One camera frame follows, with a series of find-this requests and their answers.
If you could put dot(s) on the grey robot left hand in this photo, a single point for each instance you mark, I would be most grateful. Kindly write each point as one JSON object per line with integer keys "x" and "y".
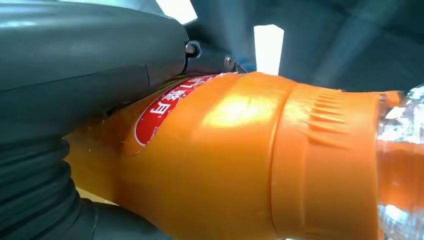
{"x": 82, "y": 66}

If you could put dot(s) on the orange detergent bottle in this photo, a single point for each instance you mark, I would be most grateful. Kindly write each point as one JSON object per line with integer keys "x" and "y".
{"x": 232, "y": 159}

